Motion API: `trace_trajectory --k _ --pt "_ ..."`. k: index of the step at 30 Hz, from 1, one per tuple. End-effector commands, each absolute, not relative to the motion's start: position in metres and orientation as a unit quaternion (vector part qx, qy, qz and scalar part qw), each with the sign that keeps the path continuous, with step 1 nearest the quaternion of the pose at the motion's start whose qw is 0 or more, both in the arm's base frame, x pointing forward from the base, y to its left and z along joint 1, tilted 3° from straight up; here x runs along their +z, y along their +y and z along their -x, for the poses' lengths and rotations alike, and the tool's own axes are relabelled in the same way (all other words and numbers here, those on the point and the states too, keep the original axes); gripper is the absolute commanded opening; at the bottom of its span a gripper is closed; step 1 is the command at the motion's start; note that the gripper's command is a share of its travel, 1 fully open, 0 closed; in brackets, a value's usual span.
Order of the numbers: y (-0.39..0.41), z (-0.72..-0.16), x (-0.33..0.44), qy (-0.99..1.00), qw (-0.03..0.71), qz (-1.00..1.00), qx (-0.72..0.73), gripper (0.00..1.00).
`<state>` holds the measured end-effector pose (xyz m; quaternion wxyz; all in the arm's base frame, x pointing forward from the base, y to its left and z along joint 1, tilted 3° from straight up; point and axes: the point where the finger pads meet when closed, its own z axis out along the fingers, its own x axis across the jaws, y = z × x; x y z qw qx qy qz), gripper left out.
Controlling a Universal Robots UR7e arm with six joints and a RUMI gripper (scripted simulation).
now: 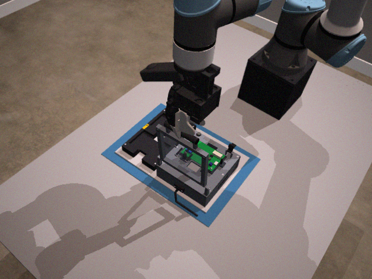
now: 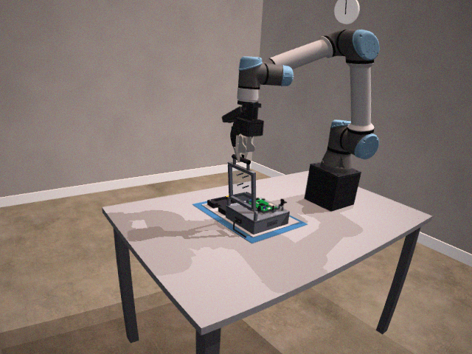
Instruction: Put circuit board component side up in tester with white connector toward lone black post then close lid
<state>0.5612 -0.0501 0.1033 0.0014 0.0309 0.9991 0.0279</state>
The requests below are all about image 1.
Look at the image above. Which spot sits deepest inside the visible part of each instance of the green circuit board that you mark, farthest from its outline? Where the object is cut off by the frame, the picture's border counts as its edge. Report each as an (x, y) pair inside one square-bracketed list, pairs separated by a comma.
[(214, 156)]

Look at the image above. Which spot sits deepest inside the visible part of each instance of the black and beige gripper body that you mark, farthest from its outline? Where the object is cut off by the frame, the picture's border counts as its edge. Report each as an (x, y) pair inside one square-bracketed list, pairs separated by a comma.
[(197, 95)]

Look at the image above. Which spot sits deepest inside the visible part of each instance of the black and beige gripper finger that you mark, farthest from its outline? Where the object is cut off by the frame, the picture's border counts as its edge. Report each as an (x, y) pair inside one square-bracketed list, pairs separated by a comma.
[(178, 120), (201, 123)]

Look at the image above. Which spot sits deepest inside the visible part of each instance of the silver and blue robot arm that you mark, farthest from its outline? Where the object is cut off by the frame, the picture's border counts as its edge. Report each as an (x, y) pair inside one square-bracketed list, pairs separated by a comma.
[(334, 35)]

